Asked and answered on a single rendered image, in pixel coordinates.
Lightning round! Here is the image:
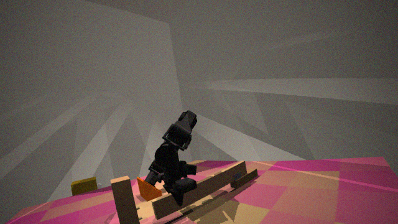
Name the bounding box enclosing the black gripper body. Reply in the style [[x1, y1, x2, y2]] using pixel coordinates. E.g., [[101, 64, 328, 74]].
[[157, 159, 197, 195]]

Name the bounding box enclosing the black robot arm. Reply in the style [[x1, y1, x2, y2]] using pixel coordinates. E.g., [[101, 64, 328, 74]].
[[143, 110, 197, 188]]

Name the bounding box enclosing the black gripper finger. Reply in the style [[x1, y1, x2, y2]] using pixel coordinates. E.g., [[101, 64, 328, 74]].
[[162, 184, 173, 194], [169, 189, 183, 206]]

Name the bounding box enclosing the long brown wooden rail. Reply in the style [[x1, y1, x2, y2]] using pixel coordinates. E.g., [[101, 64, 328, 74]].
[[151, 161, 247, 220]]

